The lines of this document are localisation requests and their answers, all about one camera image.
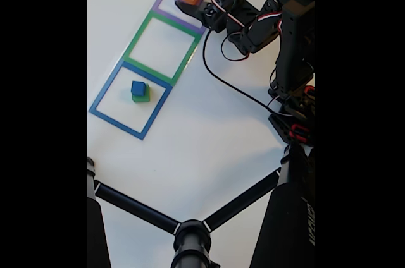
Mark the green square frame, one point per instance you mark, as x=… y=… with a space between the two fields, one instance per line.
x=186 y=56

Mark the green square block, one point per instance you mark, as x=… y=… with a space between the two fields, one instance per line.
x=144 y=95

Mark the black camera tripod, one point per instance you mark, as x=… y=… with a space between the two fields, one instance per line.
x=284 y=217

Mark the small blue cube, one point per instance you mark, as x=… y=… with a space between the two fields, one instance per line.
x=138 y=88

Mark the blue square frame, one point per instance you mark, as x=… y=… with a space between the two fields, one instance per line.
x=158 y=108

